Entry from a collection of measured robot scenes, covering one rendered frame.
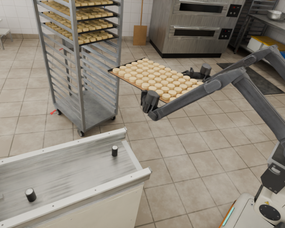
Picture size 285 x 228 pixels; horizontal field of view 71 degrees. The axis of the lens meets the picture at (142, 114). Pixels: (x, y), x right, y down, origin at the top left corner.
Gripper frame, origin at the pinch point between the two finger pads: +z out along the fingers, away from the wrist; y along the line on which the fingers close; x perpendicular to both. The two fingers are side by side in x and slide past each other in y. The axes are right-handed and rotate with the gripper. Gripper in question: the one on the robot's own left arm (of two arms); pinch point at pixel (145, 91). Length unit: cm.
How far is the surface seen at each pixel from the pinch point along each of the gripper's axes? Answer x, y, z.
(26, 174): -56, 17, -52
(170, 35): 67, 44, 280
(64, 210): -34, 15, -69
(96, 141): -27.0, 12.9, -33.3
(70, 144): -39, 11, -38
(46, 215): -40, 14, -72
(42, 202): -45, 17, -65
